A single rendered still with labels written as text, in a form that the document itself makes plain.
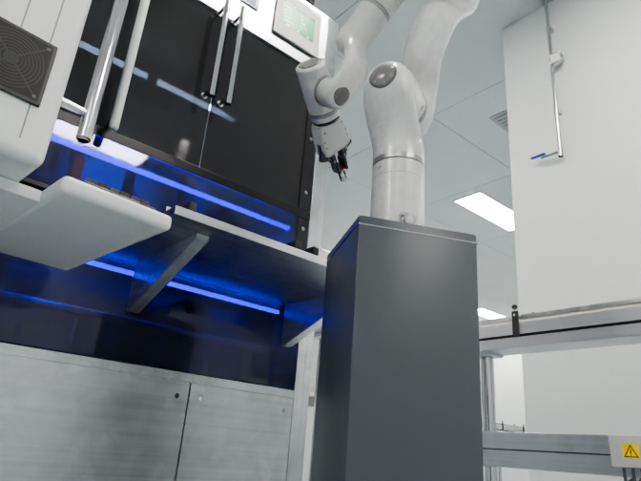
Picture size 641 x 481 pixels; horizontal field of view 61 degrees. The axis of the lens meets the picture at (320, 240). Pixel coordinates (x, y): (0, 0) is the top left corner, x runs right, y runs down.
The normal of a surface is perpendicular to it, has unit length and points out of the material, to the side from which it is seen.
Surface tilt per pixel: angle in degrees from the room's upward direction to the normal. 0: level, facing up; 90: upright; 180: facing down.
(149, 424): 90
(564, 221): 90
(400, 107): 128
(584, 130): 90
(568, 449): 90
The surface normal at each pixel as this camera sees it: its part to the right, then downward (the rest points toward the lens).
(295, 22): 0.65, -0.23
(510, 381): -0.76, -0.29
